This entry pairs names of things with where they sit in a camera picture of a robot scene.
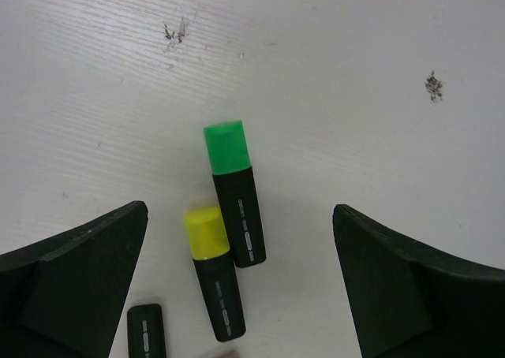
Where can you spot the grey white eraser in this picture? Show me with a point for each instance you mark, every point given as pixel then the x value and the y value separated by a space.
pixel 228 353

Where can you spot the green cap black highlighter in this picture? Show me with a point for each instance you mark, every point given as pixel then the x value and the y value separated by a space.
pixel 235 187

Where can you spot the yellow cap black highlighter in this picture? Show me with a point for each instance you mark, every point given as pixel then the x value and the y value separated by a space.
pixel 214 264

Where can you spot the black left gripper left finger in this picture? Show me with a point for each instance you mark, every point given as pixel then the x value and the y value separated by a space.
pixel 64 296

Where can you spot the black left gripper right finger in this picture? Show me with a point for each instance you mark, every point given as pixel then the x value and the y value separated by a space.
pixel 409 299

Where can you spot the blue cap black highlighter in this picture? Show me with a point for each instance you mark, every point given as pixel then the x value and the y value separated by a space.
pixel 145 332

